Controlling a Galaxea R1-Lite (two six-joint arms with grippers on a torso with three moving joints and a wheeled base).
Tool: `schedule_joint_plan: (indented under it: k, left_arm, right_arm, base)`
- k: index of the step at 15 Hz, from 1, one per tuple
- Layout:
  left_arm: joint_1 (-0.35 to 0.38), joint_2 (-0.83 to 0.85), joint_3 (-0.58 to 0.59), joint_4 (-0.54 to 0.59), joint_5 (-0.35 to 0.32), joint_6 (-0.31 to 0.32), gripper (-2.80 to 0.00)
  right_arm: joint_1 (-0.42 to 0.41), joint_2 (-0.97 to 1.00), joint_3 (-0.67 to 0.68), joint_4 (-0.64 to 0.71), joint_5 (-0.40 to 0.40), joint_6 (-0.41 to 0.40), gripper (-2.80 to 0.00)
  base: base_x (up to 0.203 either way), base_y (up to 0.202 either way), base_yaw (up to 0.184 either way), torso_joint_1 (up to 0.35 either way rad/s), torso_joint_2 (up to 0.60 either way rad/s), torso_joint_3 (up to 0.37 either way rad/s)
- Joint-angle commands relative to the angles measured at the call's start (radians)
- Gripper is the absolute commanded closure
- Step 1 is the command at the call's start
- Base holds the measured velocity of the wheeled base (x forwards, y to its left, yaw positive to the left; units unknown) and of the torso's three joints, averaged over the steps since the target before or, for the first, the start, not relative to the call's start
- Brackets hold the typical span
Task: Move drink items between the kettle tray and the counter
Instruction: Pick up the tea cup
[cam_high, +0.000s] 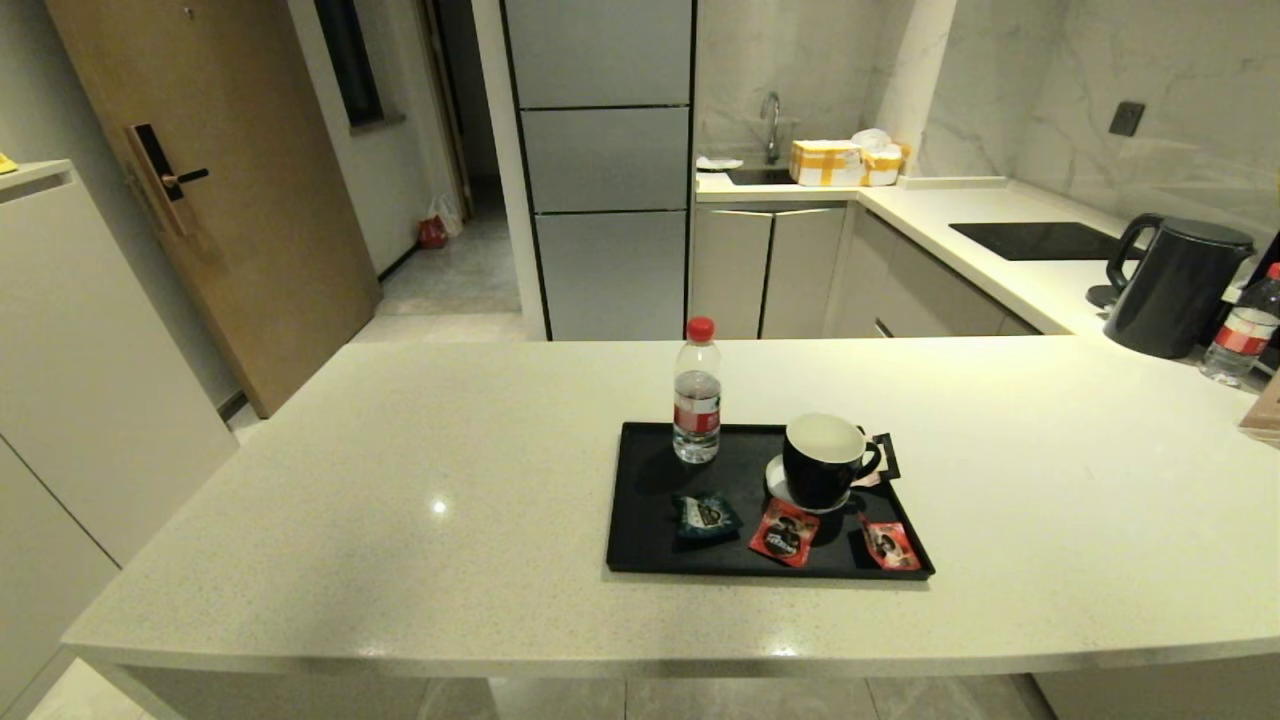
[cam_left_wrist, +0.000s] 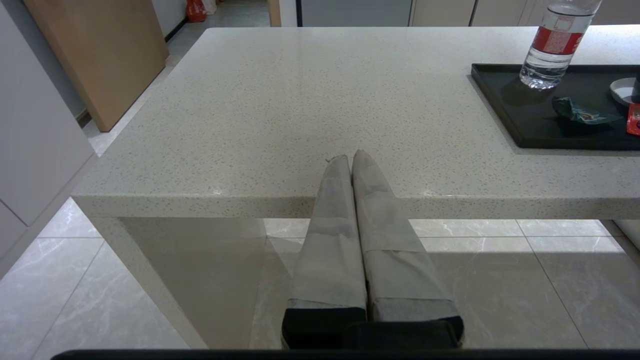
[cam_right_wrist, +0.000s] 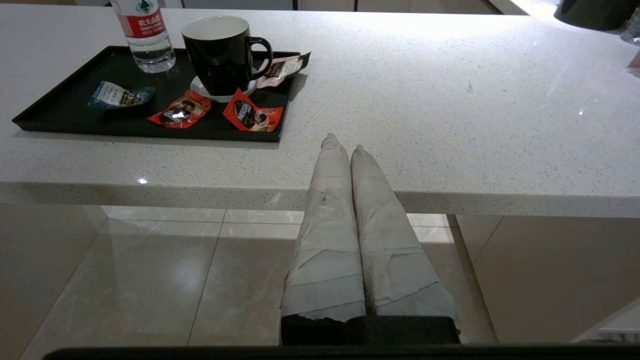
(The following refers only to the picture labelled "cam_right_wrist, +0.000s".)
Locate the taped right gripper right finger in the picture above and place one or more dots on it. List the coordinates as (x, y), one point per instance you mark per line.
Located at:
(395, 260)

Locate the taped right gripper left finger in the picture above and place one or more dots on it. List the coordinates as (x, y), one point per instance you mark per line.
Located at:
(327, 240)

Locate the black mug white inside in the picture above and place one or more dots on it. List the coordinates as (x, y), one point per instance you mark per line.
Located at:
(220, 60)

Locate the dark green snack packet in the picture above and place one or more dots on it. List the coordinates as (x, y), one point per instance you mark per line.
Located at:
(117, 95)

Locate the red-capped water bottle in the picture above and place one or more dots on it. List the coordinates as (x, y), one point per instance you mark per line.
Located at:
(632, 30)
(145, 35)

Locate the black electric kettle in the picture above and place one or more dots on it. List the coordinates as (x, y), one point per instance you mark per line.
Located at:
(595, 14)

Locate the red instant coffee packet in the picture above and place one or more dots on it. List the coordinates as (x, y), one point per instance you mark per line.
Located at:
(180, 111)
(250, 116)

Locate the pink and black sachet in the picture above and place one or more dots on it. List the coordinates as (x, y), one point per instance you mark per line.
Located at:
(285, 70)

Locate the white round saucer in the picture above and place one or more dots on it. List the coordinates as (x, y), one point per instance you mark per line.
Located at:
(215, 95)

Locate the black rectangular serving tray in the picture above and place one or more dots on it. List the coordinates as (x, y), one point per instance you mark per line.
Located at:
(75, 112)

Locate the pinkish brown carton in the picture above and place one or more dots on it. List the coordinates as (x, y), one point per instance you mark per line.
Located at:
(635, 71)

